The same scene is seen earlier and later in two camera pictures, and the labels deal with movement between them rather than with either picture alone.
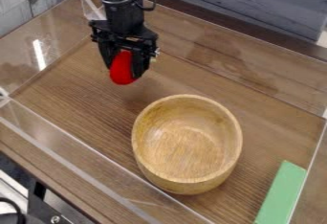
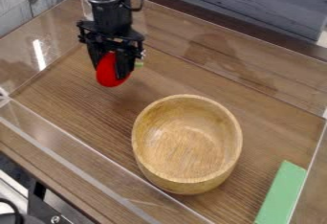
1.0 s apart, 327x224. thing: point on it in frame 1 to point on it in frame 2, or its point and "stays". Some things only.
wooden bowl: x=187 y=142 stays
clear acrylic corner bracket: x=92 y=12 stays
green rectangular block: x=282 y=195 stays
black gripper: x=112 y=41 to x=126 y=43
